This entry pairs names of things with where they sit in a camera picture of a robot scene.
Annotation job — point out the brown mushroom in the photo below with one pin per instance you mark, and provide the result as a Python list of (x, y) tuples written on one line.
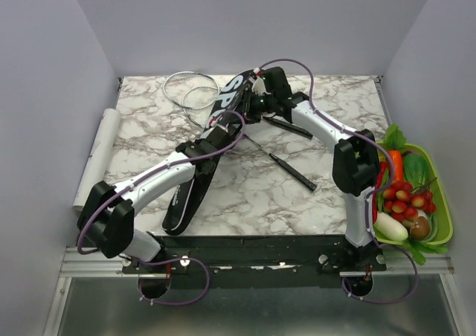
[(420, 229)]

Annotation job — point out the orange carrot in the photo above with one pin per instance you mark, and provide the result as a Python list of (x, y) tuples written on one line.
[(398, 169)]

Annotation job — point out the white radish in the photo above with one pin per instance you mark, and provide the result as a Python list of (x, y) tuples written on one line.
[(390, 228)]

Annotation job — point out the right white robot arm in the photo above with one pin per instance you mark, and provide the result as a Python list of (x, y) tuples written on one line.
[(355, 164)]

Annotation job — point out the badminton racket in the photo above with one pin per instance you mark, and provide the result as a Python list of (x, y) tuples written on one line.
[(194, 93), (279, 161)]

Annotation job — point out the red cherry tomatoes bunch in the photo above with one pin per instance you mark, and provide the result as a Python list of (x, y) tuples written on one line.
[(402, 201)]

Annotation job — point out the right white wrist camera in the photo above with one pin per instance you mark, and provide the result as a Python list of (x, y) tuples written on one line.
[(258, 85)]

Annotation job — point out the green vegetable tray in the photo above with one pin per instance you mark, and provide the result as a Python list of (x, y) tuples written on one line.
[(440, 221)]

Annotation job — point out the dark green leafy vegetable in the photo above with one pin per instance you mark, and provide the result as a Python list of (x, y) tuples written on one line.
[(416, 169)]

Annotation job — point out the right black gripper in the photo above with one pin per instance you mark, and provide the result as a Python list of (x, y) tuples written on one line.
[(251, 118)]

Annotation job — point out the black racket bag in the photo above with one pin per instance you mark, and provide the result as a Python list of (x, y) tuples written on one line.
[(189, 195)]

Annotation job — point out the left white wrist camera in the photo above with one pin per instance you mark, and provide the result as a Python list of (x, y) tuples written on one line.
[(214, 123)]

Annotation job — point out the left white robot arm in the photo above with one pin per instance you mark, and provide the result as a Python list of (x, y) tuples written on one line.
[(107, 218)]

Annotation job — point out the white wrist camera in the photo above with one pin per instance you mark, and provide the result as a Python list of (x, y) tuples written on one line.
[(258, 85), (214, 123)]

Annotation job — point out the red chili pepper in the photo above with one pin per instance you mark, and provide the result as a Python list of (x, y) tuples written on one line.
[(383, 169)]

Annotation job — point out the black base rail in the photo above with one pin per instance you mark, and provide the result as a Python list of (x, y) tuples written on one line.
[(194, 262)]

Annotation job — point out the white shuttlecock tube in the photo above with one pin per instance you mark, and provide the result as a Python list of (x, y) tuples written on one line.
[(99, 156)]

